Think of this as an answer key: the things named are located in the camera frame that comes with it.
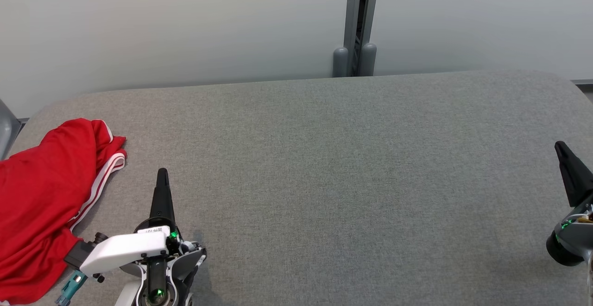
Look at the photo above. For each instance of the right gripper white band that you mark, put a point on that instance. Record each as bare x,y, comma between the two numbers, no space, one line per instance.
572,241

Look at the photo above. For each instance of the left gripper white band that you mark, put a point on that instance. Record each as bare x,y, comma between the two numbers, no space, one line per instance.
125,250

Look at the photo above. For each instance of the red jersey with white trim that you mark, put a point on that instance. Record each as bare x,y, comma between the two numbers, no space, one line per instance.
41,195

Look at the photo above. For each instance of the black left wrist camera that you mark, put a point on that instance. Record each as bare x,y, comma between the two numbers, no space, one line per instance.
76,252

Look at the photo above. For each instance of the teal left camera connector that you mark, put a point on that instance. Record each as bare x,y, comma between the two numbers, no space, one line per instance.
72,288

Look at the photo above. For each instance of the grey metal partition post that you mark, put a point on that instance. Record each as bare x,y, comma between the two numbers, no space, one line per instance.
351,14

